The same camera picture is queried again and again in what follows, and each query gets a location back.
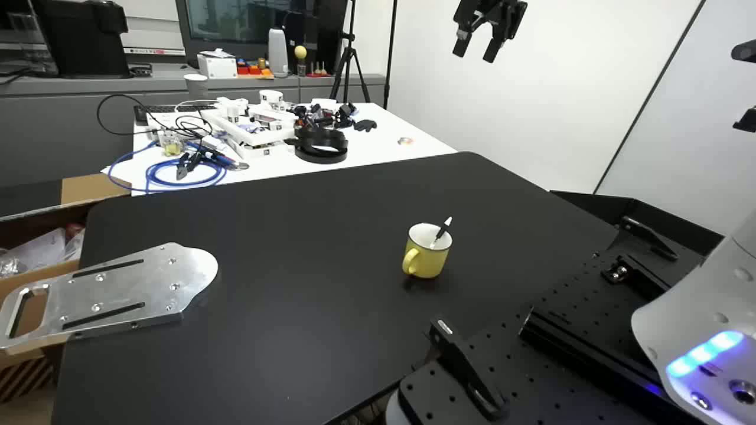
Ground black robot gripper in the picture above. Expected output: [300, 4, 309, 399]
[451, 0, 529, 66]

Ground black and white marker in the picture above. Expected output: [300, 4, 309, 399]
[432, 216, 457, 246]

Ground yellow cup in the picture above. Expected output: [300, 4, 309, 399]
[400, 220, 457, 283]

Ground black pole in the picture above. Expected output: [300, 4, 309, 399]
[380, 0, 403, 112]

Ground black tripod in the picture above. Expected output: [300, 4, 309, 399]
[327, 0, 374, 107]

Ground white table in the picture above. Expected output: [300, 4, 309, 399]
[102, 100, 459, 198]

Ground black round object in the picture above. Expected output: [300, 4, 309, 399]
[293, 125, 353, 165]

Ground orange red objects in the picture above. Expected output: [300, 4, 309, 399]
[234, 57, 278, 81]

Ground white electronics board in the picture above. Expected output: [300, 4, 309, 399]
[201, 96, 300, 152]

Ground black lever clamp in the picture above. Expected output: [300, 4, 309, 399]
[600, 216, 682, 288]

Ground black pliers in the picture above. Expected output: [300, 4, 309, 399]
[176, 146, 209, 181]

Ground small yellowish jar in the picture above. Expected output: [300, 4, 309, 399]
[158, 128, 190, 158]

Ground black computer case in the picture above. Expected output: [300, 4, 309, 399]
[31, 0, 133, 81]

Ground cardboard box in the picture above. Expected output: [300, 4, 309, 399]
[0, 172, 133, 406]

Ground silver metal plate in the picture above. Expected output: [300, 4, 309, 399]
[0, 240, 223, 354]

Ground clear plastic bag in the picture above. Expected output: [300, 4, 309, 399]
[0, 225, 87, 278]

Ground black mount bracket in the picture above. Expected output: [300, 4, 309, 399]
[729, 37, 756, 66]
[734, 105, 756, 135]

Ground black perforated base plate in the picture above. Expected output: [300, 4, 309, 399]
[519, 189, 726, 399]

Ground blue cable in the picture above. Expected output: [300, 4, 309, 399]
[105, 140, 231, 192]

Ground black cable loop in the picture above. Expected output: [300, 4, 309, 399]
[94, 91, 155, 141]

